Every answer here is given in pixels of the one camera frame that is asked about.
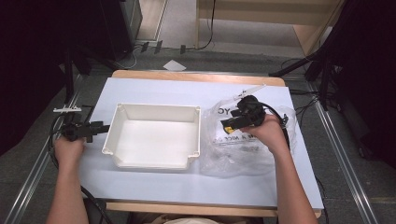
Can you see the wooden table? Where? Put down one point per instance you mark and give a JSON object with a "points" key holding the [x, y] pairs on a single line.
{"points": [[193, 75]]}

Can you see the light wooden shelf unit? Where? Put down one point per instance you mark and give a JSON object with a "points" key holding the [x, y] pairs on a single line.
{"points": [[264, 18]]}

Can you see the metal floor rail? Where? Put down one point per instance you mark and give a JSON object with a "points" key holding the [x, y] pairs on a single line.
{"points": [[342, 161], [28, 183]]}

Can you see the person's left hand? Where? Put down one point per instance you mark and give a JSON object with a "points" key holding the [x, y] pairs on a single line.
{"points": [[68, 151]]}

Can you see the white paper sheet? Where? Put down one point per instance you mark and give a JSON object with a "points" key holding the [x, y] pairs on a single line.
{"points": [[174, 65]]}

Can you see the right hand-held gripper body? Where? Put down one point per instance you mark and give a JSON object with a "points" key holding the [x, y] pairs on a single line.
{"points": [[251, 109]]}

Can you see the dark cabinet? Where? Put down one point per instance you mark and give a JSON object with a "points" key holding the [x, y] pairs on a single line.
{"points": [[118, 28]]}

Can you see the black metal stand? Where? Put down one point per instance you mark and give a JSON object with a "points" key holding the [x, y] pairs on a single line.
{"points": [[68, 77], [320, 71]]}

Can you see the white table board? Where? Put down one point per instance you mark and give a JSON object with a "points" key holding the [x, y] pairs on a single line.
{"points": [[186, 186]]}

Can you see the white plastic bin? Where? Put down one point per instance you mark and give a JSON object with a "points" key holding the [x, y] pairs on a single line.
{"points": [[152, 140]]}

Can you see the black floor plug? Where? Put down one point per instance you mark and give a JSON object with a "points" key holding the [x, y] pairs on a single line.
{"points": [[182, 49], [144, 47], [158, 47]]}

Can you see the person's right hand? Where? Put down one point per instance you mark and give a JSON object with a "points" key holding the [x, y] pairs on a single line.
{"points": [[269, 133]]}

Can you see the clear plastic bag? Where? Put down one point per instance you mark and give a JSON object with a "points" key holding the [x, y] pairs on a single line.
{"points": [[239, 152]]}

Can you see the person's beige clothing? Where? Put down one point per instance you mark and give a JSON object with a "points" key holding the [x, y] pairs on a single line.
{"points": [[190, 219]]}

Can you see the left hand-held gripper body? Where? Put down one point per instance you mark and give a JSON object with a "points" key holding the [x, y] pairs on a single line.
{"points": [[74, 129]]}

